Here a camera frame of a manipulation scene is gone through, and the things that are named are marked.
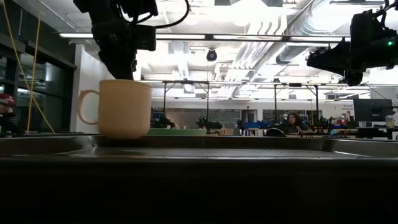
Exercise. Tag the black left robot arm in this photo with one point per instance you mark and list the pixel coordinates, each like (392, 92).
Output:
(109, 9)

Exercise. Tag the black background desk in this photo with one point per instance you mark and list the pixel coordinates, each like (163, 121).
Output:
(373, 132)

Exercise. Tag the green plastic plate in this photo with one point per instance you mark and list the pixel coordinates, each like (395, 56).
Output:
(177, 132)

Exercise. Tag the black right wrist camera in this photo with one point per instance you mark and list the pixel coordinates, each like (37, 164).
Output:
(363, 23)

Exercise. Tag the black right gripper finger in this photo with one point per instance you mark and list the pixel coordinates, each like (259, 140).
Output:
(332, 60)

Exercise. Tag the black computer monitor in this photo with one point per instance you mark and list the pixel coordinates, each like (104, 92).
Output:
(373, 110)

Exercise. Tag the black background robot arm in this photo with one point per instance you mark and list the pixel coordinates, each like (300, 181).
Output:
(164, 123)
(211, 125)

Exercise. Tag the ceiling linear light strip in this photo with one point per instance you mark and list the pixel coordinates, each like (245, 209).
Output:
(180, 36)

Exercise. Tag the person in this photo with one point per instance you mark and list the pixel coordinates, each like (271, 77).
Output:
(7, 121)
(293, 124)

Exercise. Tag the yellow background cup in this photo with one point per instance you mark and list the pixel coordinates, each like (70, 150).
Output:
(390, 123)

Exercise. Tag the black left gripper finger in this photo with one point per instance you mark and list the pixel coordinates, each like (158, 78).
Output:
(122, 73)

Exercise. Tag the black background rig frame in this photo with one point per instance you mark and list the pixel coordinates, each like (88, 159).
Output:
(295, 84)
(186, 82)

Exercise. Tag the black hanging ceiling camera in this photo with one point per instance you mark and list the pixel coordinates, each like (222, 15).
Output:
(212, 56)

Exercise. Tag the orange plastic mug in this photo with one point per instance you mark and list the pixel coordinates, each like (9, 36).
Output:
(124, 109)

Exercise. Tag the dark brown serving tray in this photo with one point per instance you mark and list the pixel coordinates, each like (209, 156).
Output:
(199, 186)

